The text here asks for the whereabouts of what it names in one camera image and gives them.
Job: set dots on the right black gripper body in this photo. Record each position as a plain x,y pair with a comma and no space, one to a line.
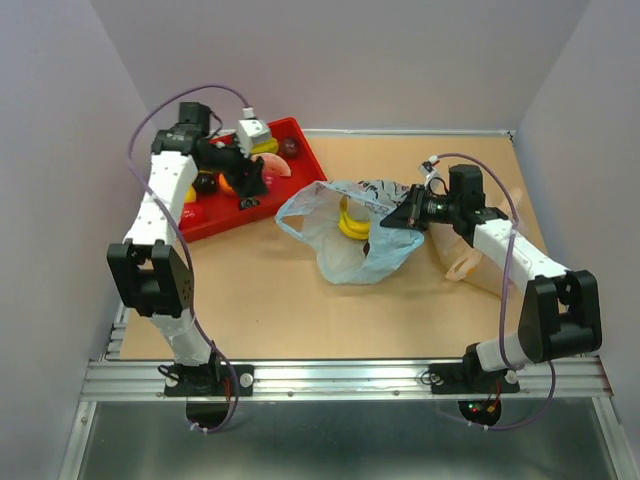
433,209

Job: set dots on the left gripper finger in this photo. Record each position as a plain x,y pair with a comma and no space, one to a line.
246,186
256,168

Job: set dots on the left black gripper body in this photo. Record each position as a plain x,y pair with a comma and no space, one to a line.
226,159

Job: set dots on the orange mango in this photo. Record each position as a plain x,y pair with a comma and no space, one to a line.
225,187

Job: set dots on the yellow banana bunch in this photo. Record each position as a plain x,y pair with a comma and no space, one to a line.
353,229

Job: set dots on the red apple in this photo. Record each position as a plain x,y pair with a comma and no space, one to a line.
192,216

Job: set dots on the light blue plastic bag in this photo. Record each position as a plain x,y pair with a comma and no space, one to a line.
311,216

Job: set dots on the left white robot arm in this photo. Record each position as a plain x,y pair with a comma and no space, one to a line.
155,280

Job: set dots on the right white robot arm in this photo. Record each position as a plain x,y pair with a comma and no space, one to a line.
560,315

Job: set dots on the orange plastic bag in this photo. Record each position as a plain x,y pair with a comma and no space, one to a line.
463,263

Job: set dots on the black mangosteen bottom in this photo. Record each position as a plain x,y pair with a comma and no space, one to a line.
247,203

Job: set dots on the black mangosteen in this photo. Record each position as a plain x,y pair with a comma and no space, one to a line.
247,203
205,183

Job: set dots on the pink grapefruit slice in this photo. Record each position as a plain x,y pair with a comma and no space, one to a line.
274,164

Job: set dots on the yellow green starfruit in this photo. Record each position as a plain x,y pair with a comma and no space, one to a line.
269,146

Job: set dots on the black mangosteen top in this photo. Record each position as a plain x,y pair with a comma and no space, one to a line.
205,183

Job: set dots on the red plastic tray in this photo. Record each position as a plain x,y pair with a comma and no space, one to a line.
214,208

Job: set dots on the dark purple plum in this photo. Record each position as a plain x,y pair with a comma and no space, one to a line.
289,147

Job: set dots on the yellow lemon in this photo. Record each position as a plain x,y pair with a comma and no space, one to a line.
191,196

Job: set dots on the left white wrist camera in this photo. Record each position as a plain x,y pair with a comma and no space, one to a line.
252,132

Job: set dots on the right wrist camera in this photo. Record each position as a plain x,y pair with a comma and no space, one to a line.
429,170

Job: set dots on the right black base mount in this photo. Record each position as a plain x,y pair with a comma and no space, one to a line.
453,378

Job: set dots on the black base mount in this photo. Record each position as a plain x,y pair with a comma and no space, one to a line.
207,380
453,378

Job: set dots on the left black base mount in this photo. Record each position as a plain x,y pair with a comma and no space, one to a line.
207,380

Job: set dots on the aluminium front rail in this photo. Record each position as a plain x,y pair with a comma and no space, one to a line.
281,381

